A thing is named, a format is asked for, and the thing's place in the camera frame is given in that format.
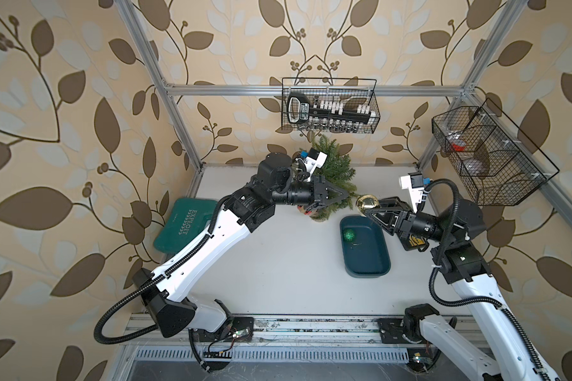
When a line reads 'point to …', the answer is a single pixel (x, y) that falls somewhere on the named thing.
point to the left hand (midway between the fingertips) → (344, 191)
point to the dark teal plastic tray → (365, 248)
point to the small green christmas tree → (337, 169)
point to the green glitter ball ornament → (349, 235)
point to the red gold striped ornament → (311, 213)
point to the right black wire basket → (497, 163)
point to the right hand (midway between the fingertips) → (363, 210)
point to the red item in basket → (459, 145)
